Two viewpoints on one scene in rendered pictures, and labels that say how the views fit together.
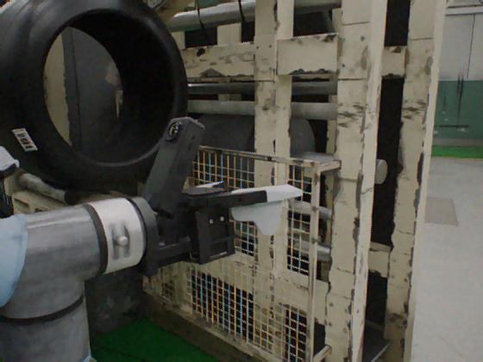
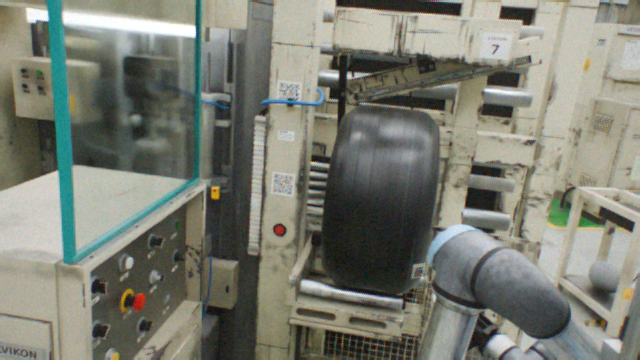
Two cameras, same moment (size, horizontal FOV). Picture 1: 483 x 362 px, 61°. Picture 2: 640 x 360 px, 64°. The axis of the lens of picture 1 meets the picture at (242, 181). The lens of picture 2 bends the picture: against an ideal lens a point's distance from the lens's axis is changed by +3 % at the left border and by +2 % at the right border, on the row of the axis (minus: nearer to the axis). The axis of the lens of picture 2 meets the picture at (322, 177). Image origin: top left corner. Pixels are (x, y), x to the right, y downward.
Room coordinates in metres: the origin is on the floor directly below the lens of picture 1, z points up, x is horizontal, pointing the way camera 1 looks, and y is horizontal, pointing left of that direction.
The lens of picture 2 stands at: (0.10, 1.53, 1.71)
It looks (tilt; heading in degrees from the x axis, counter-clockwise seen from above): 16 degrees down; 326
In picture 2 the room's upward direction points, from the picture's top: 5 degrees clockwise
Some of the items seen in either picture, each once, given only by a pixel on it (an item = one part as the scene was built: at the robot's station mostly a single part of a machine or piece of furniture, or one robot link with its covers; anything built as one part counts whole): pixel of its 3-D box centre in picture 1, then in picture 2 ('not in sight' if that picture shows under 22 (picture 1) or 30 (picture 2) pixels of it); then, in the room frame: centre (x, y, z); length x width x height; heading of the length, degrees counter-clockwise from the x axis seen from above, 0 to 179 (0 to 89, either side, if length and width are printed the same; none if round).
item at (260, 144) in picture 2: not in sight; (260, 186); (1.54, 0.80, 1.19); 0.05 x 0.04 x 0.48; 137
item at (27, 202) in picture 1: (48, 208); (347, 312); (1.24, 0.61, 0.83); 0.36 x 0.09 x 0.06; 47
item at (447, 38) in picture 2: not in sight; (422, 37); (1.48, 0.22, 1.71); 0.61 x 0.25 x 0.15; 47
